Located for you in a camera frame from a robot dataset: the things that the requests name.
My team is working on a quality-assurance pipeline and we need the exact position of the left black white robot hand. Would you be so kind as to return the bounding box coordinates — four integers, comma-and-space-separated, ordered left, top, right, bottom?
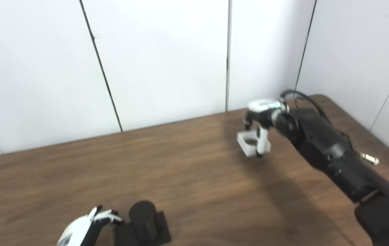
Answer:
56, 205, 124, 246

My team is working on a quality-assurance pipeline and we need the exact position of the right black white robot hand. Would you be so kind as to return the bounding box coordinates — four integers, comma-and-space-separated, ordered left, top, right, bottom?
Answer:
243, 98, 284, 158

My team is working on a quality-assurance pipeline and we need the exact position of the white square piece with hole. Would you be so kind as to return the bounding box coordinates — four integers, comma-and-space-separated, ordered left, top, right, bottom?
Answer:
237, 131, 272, 158

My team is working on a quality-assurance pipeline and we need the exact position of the black peg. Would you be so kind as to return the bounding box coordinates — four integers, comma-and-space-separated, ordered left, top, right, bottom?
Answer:
113, 200, 172, 246

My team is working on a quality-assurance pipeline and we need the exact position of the silver cable plug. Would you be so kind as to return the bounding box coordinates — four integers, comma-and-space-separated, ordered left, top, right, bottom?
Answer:
360, 153, 380, 166

